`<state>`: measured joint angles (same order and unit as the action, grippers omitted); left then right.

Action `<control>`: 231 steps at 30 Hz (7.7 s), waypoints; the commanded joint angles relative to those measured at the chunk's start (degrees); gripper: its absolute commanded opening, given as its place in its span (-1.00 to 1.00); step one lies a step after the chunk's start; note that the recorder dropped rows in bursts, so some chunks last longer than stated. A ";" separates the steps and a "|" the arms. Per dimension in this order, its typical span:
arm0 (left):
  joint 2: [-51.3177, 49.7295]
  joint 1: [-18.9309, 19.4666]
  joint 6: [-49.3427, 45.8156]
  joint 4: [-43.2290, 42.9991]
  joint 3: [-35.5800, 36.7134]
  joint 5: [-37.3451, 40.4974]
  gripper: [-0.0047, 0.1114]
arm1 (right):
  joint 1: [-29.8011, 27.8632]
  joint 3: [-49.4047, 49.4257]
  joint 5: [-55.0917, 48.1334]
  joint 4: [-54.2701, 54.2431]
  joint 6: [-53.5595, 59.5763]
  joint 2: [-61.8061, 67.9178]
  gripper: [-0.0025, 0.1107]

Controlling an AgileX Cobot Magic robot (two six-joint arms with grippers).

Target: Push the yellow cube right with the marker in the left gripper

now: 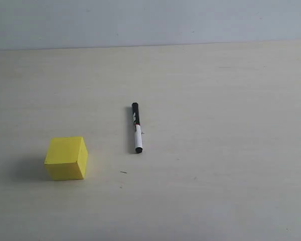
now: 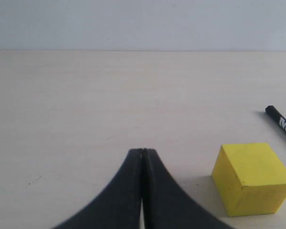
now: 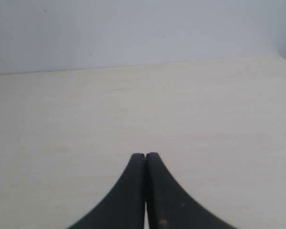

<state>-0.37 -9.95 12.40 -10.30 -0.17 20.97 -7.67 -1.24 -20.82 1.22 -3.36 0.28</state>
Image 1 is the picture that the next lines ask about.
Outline black and white marker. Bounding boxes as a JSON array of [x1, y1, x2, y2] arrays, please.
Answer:
[[131, 102, 143, 154]]

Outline yellow foam cube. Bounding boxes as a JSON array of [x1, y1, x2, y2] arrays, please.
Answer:
[[44, 137, 88, 181]]

